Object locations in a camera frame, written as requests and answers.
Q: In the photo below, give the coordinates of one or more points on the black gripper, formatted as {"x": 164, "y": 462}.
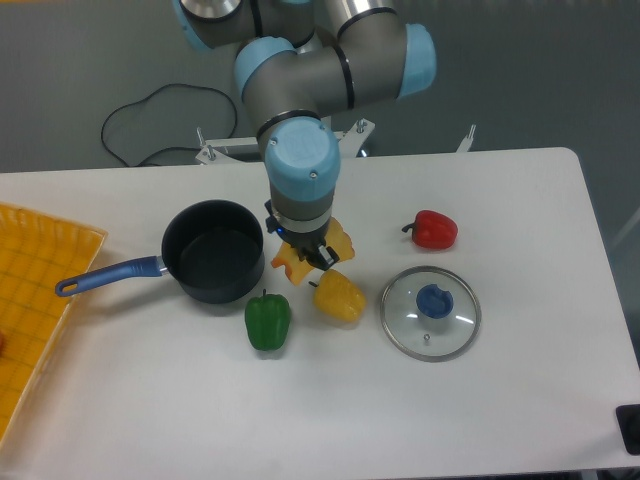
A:
{"x": 306, "y": 237}

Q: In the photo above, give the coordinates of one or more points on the yellow toy bread slice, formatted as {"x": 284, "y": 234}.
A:
{"x": 296, "y": 271}

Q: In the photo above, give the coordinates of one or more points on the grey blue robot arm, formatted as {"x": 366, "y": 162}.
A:
{"x": 290, "y": 81}

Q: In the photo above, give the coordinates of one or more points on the yellow toy bell pepper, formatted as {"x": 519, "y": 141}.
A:
{"x": 338, "y": 297}

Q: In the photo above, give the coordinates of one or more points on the green toy bell pepper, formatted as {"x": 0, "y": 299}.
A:
{"x": 267, "y": 320}

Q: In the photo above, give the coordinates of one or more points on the red toy bell pepper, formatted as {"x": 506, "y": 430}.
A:
{"x": 432, "y": 230}

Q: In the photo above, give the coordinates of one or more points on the glass lid blue knob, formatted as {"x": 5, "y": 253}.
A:
{"x": 430, "y": 314}

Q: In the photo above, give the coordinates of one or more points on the yellow woven basket tray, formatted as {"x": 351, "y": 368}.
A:
{"x": 37, "y": 251}

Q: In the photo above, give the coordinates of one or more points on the black device at table edge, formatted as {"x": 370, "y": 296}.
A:
{"x": 628, "y": 417}

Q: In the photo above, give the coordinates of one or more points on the black pot blue handle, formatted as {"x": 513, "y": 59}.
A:
{"x": 213, "y": 249}

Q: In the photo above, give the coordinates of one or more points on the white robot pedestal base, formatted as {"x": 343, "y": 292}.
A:
{"x": 352, "y": 142}

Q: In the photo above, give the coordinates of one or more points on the white metal frame bracket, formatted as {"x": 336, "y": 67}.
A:
{"x": 227, "y": 151}

